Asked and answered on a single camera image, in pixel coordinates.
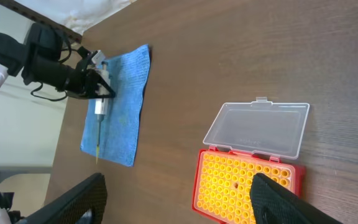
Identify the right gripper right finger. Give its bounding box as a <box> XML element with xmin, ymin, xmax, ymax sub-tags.
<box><xmin>249</xmin><ymin>172</ymin><xmax>345</xmax><ymax>224</ymax></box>

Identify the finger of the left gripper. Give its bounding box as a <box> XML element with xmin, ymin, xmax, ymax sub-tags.
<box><xmin>95</xmin><ymin>70</ymin><xmax>117</xmax><ymax>100</ymax></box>

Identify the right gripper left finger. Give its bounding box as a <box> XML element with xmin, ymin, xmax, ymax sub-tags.
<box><xmin>14</xmin><ymin>172</ymin><xmax>109</xmax><ymax>224</ymax></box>

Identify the white pipette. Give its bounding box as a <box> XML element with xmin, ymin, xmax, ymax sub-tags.
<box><xmin>93</xmin><ymin>60</ymin><xmax>112</xmax><ymax>165</ymax></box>

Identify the blue cloth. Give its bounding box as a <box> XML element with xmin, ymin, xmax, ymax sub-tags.
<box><xmin>80</xmin><ymin>44</ymin><xmax>152</xmax><ymax>168</ymax></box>

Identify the red and yellow tip box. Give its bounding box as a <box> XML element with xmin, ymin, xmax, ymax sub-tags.
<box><xmin>191</xmin><ymin>96</ymin><xmax>311</xmax><ymax>224</ymax></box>

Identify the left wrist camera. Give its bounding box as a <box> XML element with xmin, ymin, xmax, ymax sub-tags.
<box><xmin>89</xmin><ymin>49</ymin><xmax>107</xmax><ymax>67</ymax></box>

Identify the black cable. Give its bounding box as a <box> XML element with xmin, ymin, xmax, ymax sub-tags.
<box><xmin>30</xmin><ymin>29</ymin><xmax>88</xmax><ymax>103</ymax></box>

